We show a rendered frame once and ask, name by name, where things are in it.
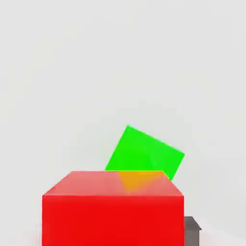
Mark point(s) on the small green cube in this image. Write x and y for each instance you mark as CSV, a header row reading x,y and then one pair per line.
x,y
144,151

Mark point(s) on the small red cube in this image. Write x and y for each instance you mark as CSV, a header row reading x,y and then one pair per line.
x,y
113,219

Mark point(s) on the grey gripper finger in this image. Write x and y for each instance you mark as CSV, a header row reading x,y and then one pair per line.
x,y
191,232

